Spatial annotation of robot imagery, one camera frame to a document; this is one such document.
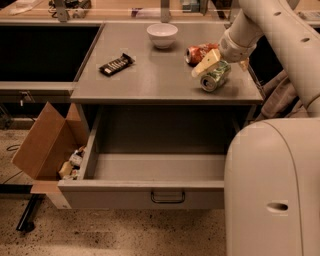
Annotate brown cardboard box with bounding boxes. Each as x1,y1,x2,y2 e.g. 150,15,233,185
12,102,90,194

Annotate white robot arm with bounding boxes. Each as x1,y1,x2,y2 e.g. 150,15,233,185
219,0,320,256

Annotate grey metal cabinet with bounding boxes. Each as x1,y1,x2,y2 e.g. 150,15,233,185
71,22,262,134

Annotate crushed orange soda can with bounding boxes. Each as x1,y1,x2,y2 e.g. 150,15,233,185
185,43,218,65

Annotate black snack bar wrapper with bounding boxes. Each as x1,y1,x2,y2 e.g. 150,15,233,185
99,53,134,77

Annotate crushed green soda can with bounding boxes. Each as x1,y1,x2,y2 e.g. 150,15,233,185
200,60,231,92

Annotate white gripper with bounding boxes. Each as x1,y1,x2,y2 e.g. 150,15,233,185
191,29,256,77

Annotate grey open top drawer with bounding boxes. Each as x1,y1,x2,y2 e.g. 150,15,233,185
59,106,243,209

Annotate black table leg base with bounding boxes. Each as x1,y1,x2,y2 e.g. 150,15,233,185
0,184,44,233

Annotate white ceramic bowl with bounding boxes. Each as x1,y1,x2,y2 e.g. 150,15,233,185
147,23,178,49

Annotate trash items in box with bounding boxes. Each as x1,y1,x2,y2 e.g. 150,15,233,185
58,146,86,180

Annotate black drawer handle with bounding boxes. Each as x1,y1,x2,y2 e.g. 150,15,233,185
150,192,186,204

